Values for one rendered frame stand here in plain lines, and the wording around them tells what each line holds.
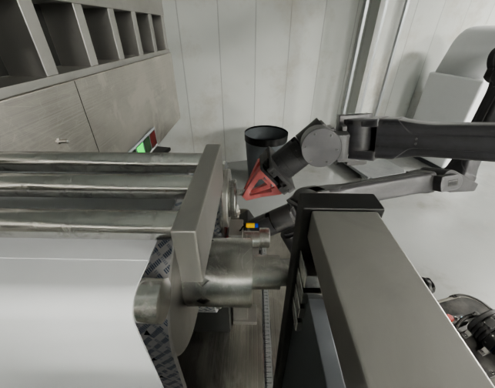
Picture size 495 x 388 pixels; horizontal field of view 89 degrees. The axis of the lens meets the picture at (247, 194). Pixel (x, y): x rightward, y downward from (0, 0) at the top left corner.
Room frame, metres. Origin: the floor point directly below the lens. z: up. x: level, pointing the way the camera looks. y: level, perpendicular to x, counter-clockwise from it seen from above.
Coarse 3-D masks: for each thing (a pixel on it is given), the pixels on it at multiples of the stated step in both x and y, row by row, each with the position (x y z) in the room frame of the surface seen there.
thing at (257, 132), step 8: (256, 128) 2.84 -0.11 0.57; (264, 128) 2.86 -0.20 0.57; (272, 128) 2.84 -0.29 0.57; (280, 128) 2.78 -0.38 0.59; (248, 136) 2.75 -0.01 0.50; (256, 136) 2.83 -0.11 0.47; (264, 136) 2.85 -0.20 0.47; (272, 136) 2.83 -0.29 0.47; (280, 136) 2.77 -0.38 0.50; (248, 144) 2.51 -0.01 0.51; (256, 144) 2.42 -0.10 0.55; (264, 144) 2.39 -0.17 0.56; (272, 144) 2.40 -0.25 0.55; (280, 144) 2.44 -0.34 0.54; (248, 152) 2.53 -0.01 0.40; (256, 152) 2.43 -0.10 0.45; (248, 160) 2.54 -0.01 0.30; (256, 160) 2.44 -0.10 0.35; (248, 168) 2.57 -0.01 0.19; (256, 184) 2.46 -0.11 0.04
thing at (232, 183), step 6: (234, 180) 0.42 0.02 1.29; (234, 186) 0.40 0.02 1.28; (228, 192) 0.39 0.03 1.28; (234, 192) 0.39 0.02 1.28; (228, 198) 0.38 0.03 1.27; (234, 198) 0.38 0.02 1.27; (228, 204) 0.38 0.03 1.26; (234, 204) 0.38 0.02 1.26; (228, 210) 0.37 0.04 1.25; (234, 210) 0.37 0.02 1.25; (234, 216) 0.38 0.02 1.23
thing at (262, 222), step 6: (246, 210) 0.52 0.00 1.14; (246, 216) 0.49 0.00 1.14; (252, 216) 0.51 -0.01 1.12; (258, 216) 0.48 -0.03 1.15; (264, 216) 0.47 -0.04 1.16; (252, 222) 0.47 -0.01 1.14; (258, 222) 0.46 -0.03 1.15; (264, 222) 0.45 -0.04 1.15; (270, 222) 0.45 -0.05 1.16; (246, 228) 0.45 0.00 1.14; (252, 228) 0.45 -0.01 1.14; (258, 228) 0.45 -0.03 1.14; (270, 228) 0.44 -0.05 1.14; (270, 234) 0.44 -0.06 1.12
